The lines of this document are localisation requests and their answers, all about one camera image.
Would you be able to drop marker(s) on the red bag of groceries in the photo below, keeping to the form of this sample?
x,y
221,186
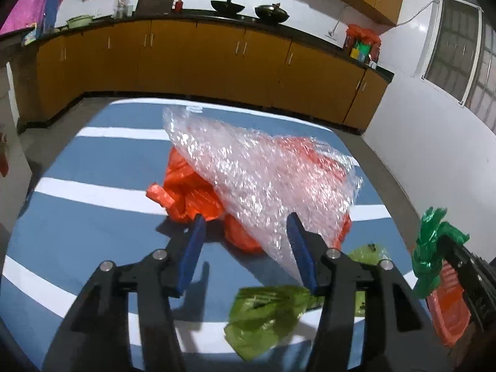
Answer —
x,y
362,42

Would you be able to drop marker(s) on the barred window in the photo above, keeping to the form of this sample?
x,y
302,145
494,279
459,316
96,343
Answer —
x,y
457,54

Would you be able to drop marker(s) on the clear bag with jars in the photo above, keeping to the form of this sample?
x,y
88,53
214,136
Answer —
x,y
123,7

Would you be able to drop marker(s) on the olive green plastic bag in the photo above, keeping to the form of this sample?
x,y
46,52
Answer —
x,y
259,314

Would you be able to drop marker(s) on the white wall socket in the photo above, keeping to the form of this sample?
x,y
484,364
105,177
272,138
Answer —
x,y
330,36

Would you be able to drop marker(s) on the green basin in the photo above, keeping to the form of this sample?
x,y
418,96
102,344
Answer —
x,y
79,22

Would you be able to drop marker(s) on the black wok with lid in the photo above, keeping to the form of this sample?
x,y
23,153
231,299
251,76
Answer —
x,y
272,13

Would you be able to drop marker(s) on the clear bubble wrap sheet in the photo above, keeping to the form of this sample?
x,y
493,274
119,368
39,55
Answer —
x,y
252,174

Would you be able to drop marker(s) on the brown cutting board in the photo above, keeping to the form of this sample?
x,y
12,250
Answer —
x,y
155,3

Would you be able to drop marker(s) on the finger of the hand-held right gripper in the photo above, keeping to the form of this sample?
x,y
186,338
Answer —
x,y
471,279

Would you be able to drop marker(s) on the red plastic basket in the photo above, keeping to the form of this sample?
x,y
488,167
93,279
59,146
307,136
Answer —
x,y
445,310

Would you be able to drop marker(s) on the black kitchen countertop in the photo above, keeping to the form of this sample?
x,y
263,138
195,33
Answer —
x,y
310,35

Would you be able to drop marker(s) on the red plastic bag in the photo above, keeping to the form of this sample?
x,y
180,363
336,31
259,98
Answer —
x,y
186,193

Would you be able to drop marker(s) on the red bottle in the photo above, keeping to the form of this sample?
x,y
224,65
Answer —
x,y
179,6

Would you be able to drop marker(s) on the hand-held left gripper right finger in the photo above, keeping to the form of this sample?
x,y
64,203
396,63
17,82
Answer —
x,y
302,255

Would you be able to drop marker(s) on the yellow bottle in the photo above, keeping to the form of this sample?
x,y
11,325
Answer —
x,y
30,37

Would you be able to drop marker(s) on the wooden base cabinets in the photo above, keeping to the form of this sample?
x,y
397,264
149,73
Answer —
x,y
193,62

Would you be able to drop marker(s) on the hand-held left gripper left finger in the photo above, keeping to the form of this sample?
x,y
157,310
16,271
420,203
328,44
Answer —
x,y
192,252

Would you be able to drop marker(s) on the blue striped table cloth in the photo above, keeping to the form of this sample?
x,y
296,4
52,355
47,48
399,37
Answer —
x,y
97,224

